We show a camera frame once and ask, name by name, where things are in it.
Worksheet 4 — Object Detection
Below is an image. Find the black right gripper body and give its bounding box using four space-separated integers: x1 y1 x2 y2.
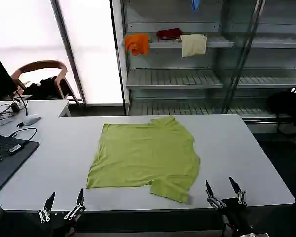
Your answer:
221 197 250 229

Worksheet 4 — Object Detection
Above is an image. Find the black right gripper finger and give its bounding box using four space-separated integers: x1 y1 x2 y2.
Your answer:
228 176 248 206
205 180 226 210

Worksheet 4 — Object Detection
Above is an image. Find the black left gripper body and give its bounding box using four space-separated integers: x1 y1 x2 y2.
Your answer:
45 211 77 237

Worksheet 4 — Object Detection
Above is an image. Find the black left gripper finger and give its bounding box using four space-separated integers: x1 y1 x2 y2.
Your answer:
38 192 56 224
63 188 86 220

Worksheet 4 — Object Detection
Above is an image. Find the green T-shirt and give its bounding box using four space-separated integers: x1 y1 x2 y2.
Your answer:
85 115 201 204

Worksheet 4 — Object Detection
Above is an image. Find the black laptop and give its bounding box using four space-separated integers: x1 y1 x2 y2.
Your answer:
0 125 40 200

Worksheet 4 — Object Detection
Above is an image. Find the white labelled adapter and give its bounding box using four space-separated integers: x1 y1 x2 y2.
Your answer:
9 144 24 155

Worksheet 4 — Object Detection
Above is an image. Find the white computer mouse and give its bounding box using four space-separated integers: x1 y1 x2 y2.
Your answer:
23 114 42 126

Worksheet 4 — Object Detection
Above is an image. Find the black bag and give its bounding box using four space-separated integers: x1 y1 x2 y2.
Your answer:
265 91 296 149

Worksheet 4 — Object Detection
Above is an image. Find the black clothing on chair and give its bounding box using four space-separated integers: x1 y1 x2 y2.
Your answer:
22 76 72 101

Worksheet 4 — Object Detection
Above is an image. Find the grey metal shelf rack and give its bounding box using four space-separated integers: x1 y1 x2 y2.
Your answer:
111 0 296 134

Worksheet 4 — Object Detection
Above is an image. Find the brown wooden chair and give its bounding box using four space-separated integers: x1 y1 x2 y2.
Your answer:
11 60 81 104

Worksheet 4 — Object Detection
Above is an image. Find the black looped cable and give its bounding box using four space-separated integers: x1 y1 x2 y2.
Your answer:
8 127 37 144

